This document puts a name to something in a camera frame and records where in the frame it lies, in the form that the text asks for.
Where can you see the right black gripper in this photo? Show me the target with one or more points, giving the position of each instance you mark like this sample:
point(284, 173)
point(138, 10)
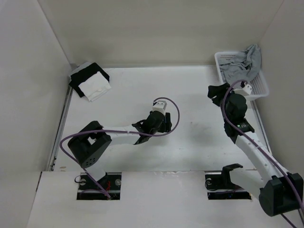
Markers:
point(220, 91)

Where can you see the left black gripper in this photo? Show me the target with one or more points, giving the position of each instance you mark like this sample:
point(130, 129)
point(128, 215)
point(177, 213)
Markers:
point(166, 125)

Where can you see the grey tank top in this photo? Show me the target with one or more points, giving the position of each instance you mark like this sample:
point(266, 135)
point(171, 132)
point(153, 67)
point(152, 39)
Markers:
point(245, 65)

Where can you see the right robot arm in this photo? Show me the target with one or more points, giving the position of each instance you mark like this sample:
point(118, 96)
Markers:
point(278, 190)

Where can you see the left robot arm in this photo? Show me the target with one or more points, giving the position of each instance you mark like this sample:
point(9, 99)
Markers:
point(88, 148)

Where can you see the folded white tank top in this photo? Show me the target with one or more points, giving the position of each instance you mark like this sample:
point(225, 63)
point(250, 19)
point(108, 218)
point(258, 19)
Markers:
point(95, 86)

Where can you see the folded black tank top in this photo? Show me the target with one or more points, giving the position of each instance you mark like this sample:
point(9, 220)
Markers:
point(84, 72)

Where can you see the white plastic basket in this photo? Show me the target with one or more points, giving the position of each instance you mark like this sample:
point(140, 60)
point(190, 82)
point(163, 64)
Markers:
point(258, 84)

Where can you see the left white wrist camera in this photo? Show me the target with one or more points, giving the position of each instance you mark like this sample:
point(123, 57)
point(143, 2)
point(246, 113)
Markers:
point(159, 106)

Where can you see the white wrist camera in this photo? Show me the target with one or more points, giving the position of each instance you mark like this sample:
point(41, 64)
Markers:
point(244, 90)
point(159, 106)

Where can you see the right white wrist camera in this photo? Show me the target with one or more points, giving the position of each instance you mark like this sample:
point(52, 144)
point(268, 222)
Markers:
point(244, 90)

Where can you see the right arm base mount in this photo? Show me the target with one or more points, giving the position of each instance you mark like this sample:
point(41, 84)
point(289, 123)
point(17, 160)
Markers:
point(218, 189)

